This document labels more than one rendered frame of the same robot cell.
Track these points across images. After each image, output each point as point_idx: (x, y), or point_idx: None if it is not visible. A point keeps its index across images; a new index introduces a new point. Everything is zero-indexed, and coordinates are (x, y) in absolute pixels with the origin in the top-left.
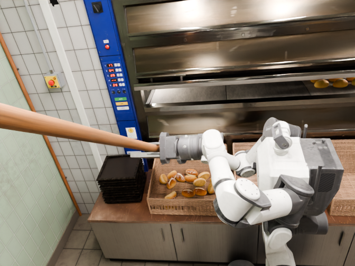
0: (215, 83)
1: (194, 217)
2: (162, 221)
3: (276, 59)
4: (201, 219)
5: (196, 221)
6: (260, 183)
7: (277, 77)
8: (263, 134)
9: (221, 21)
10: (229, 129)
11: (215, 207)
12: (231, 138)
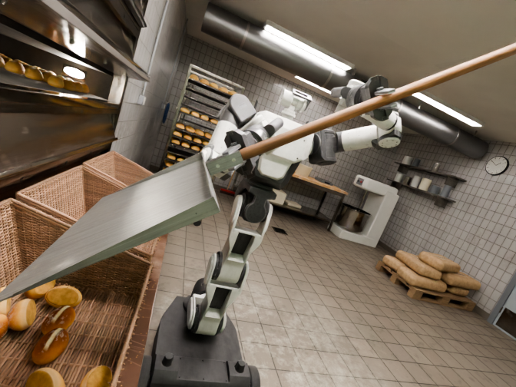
0: (82, 25)
1: (133, 347)
2: None
3: (87, 18)
4: (143, 335)
5: (145, 345)
6: (305, 147)
7: (117, 50)
8: (239, 114)
9: None
10: (14, 159)
11: (399, 135)
12: (5, 184)
